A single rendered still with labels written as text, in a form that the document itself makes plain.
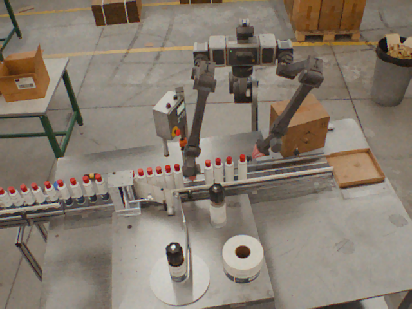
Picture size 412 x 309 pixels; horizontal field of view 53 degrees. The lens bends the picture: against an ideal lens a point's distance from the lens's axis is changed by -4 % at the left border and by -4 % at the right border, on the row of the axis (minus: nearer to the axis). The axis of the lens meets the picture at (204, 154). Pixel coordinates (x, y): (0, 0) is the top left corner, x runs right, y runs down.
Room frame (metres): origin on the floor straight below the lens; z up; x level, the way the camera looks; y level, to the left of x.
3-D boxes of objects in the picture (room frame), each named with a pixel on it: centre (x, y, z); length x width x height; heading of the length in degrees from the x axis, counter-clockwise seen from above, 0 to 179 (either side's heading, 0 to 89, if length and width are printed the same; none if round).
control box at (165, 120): (1.77, 0.16, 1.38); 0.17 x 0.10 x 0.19; 149
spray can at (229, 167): (1.71, -0.14, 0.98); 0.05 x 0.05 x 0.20
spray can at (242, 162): (1.72, -0.22, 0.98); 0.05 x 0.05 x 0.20
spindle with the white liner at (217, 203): (1.42, -0.05, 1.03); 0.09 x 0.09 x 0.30
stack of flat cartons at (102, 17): (5.80, 1.07, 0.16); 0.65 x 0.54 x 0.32; 90
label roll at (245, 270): (1.12, -0.15, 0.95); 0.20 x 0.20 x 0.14
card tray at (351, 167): (1.77, -0.95, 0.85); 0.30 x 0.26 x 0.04; 94
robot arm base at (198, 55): (2.16, -0.02, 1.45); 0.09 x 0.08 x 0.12; 86
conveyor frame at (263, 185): (1.70, 0.05, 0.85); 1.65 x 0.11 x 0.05; 94
